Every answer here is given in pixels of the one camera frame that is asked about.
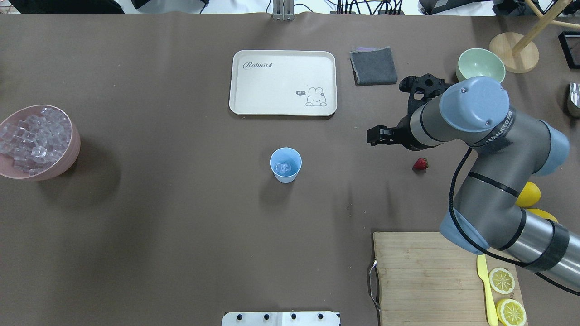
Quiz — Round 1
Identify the lemon half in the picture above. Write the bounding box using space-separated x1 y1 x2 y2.
496 299 527 326
488 268 516 295

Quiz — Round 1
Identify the ice cube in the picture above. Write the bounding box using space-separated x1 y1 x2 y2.
274 161 295 177

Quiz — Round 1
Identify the steel ice scoop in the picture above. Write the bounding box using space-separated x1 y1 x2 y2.
567 82 580 119

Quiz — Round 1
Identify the cream rabbit tray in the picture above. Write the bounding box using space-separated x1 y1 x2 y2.
229 49 338 117

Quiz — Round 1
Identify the yellow plastic knife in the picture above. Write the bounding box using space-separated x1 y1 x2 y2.
476 254 499 326

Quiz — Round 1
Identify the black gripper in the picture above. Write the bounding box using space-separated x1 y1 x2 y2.
366 119 415 151

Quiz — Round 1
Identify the lemon half upper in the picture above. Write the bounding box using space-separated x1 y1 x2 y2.
488 268 516 295

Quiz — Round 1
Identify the pile of ice cubes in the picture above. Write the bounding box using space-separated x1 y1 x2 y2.
0 107 72 176

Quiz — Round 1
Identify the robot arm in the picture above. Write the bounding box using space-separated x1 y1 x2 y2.
366 74 580 295

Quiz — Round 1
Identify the red strawberry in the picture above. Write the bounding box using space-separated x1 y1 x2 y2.
412 158 429 171

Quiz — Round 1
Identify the wooden cutting board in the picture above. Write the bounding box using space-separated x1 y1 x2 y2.
368 232 528 326

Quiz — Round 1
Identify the pink bowl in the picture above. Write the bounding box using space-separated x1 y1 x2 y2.
0 105 81 182

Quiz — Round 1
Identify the wooden mug tree stand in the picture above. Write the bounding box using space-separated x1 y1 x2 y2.
489 0 579 74

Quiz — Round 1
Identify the lemon half lower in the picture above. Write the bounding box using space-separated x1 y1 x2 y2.
496 299 527 326

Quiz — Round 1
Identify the yellow lemon near muddler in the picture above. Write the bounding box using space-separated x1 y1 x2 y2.
515 181 542 208

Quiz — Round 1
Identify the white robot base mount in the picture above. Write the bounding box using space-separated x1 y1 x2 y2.
221 310 342 326

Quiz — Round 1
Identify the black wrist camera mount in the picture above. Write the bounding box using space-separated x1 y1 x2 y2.
398 73 453 117

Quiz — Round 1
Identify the light blue cup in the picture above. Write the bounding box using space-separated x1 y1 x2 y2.
269 147 302 184

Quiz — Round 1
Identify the green bowl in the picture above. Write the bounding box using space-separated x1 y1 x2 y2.
455 48 506 82

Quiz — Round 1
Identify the grey folded cloth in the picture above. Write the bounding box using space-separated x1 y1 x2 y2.
349 46 398 86

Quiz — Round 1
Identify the yellow lemon far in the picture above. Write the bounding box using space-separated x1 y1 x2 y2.
526 208 559 223

